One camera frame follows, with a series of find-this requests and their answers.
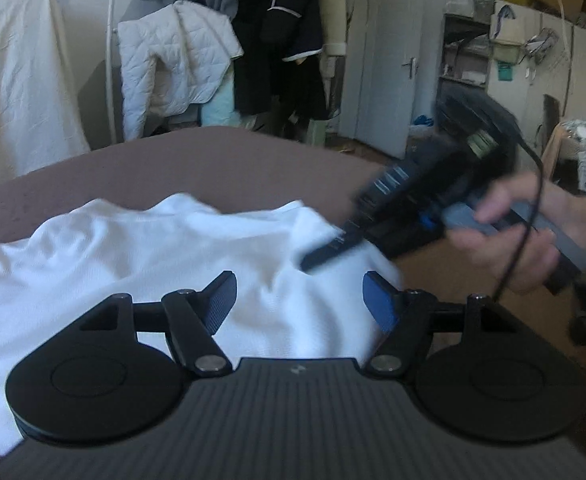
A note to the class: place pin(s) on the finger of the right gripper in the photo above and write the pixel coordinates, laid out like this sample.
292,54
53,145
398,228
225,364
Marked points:
327,252

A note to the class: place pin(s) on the person's right hand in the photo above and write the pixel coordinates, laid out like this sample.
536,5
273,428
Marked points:
540,256

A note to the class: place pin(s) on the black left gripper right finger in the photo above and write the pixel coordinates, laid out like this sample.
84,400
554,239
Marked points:
404,317

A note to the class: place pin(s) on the white hanging bedspread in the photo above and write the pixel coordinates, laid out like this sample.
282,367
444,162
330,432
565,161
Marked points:
39,115

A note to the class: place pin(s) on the white door with handle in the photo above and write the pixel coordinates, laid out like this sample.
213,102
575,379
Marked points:
381,66

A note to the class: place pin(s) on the white quilted jacket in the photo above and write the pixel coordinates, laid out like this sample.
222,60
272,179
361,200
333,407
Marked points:
170,59

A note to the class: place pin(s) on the cream cabinet with shelves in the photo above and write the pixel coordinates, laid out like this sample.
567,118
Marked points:
522,58

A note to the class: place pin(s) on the white waffle-knit garment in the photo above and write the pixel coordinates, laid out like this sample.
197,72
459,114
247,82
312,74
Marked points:
73,261

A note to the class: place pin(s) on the black hanging garment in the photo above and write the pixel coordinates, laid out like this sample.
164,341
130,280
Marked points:
281,41

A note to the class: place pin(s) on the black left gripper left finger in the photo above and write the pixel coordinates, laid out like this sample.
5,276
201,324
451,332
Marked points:
193,319

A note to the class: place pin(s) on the light teal folded cloth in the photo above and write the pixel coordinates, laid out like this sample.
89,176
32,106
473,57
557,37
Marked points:
220,110

